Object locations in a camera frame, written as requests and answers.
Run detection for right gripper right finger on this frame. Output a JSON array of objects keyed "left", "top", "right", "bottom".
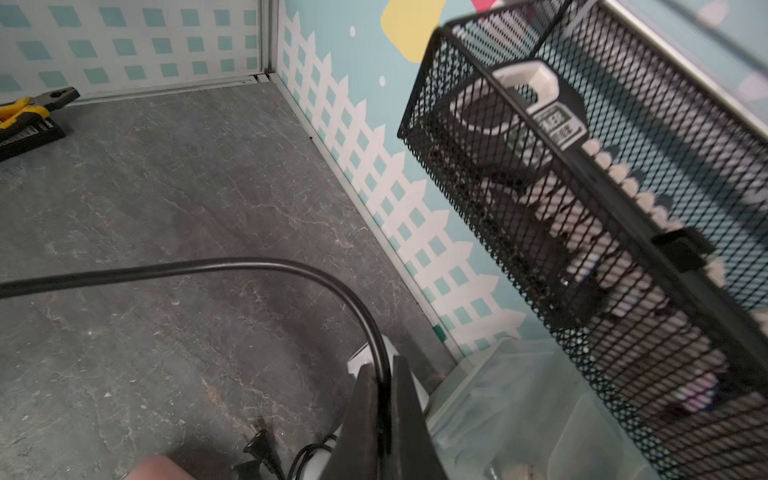
[{"left": 386, "top": 356, "right": 447, "bottom": 480}]

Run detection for green clear storage box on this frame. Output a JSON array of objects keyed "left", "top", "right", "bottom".
[{"left": 427, "top": 339, "right": 658, "bottom": 479}]

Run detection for white hair dryer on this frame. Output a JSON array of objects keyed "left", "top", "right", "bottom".
[{"left": 299, "top": 335, "right": 432, "bottom": 480}]

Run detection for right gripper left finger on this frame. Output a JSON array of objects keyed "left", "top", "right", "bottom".
[{"left": 320, "top": 364, "right": 382, "bottom": 480}]

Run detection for black wire mesh basket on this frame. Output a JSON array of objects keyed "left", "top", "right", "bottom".
[{"left": 398, "top": 1, "right": 767, "bottom": 479}]

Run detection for pink hair dryer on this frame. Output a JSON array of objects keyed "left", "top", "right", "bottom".
[{"left": 125, "top": 455, "right": 195, "bottom": 480}]

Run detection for yellow black pliers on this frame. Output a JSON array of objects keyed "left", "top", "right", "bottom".
[{"left": 1, "top": 87, "right": 80, "bottom": 161}]

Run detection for black white power strip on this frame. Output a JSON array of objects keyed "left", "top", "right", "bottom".
[{"left": 431, "top": 60, "right": 767, "bottom": 415}]

